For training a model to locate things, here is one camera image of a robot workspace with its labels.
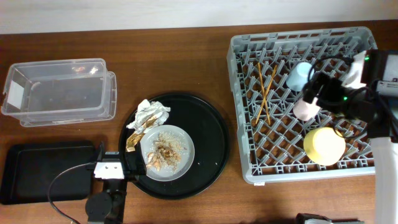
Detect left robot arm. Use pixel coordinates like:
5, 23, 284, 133
85, 143, 146, 224

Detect crumpled white napkin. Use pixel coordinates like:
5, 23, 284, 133
126, 99, 171, 134

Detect clear plastic bin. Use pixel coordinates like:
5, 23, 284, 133
1, 58, 117, 127

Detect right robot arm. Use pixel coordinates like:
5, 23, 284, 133
303, 49, 397, 223

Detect grey dishwasher rack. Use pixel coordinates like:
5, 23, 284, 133
226, 27, 377, 185

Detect pink cup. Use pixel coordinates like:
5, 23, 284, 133
293, 98, 321, 121

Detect black rectangular tray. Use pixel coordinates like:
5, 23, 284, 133
1, 141, 95, 205

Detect wooden chopstick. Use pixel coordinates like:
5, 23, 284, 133
265, 65, 278, 107
256, 62, 271, 125

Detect yellow bowl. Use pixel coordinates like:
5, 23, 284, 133
303, 127, 346, 166

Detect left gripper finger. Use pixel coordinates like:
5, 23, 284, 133
96, 141, 104, 162
126, 150, 147, 175

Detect round black tray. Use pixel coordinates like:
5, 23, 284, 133
134, 93, 229, 200

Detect food scraps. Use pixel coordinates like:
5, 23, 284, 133
146, 131, 186, 171

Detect light blue cup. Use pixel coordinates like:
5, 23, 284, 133
286, 62, 314, 91

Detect grey plate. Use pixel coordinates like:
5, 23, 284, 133
140, 125, 195, 182

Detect gold foil wrapper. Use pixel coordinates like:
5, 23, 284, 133
126, 115, 157, 152

